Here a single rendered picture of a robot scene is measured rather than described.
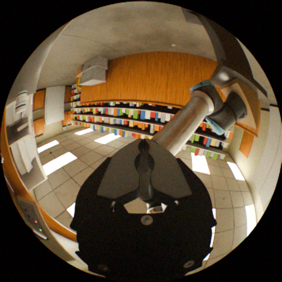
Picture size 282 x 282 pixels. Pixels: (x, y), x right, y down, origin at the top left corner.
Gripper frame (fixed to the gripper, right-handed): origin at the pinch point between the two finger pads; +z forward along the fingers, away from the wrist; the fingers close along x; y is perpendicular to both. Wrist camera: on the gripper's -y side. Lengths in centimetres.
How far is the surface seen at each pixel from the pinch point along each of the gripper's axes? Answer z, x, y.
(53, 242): -25.4, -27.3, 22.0
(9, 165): -13, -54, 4
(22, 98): 16, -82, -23
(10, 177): -18, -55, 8
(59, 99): 344, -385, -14
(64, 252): -26.9, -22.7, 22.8
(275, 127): 11, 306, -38
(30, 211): -21, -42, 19
